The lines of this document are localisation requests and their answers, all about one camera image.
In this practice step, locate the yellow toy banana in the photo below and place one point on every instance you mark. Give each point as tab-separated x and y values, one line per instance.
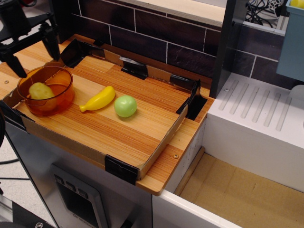
100	100

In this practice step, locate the cardboard fence with black tape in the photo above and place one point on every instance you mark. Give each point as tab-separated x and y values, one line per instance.
153	140

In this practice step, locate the silver toy oven front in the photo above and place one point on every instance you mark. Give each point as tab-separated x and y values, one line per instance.
76	193

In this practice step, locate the green toy apple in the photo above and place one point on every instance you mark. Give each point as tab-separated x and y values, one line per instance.
125	106

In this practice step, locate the white toy sink unit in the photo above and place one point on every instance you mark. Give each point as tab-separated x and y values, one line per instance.
244	167

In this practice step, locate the yellow toy potato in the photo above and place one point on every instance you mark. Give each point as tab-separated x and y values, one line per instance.
41	97

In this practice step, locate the teal plastic bin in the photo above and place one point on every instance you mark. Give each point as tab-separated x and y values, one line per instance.
291	62

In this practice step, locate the orange transparent plastic pot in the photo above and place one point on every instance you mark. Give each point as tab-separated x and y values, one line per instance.
59	79

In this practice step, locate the yellow toy in bin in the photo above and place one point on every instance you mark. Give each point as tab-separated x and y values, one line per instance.
297	3

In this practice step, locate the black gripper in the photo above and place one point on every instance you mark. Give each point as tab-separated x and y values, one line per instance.
20	32

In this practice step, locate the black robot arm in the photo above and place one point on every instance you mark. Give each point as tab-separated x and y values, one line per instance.
20	32

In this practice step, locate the dark grey vertical post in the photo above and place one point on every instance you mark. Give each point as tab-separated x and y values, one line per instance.
234	17

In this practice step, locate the dark grey left post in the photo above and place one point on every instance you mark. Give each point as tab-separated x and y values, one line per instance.
64	11

